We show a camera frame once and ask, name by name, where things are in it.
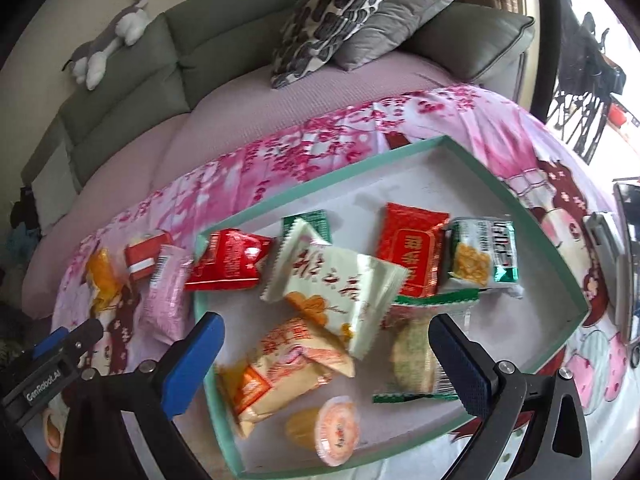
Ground pink snack packet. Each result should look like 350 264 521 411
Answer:
141 244 193 344

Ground round rice cracker packet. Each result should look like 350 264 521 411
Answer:
372 288 480 404

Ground beige barcode snack packet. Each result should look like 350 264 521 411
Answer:
217 318 355 438

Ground red Rossi snack packet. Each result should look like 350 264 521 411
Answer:
184 229 274 292

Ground jelly cup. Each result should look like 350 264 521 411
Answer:
285 396 360 467

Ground green white corn packet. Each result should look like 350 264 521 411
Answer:
440 217 524 298

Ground white orange snack packet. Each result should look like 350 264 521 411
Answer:
262 220 408 360

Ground red gold cake packet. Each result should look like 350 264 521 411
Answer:
375 203 449 300

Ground green snack packet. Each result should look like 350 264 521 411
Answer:
282 209 332 244

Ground tape roll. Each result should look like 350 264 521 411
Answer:
42 408 65 454

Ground cartoon print pink tablecloth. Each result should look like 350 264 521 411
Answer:
52 84 639 478

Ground teal cloth pile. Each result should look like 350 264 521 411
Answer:
1 222 40 280

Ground red white striped packet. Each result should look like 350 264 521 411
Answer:
124 230 174 282

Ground light grey pillow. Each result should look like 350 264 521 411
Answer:
32 142 78 236

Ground teal rimmed white tray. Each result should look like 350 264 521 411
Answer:
193 134 591 478

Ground pink sofa seat cover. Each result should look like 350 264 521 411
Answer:
21 51 454 318

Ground grey white plush cat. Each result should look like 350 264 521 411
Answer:
62 0 151 91

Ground grey green sofa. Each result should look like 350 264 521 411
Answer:
21 0 535 191

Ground black white patterned pillow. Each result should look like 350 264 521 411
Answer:
271 0 383 89

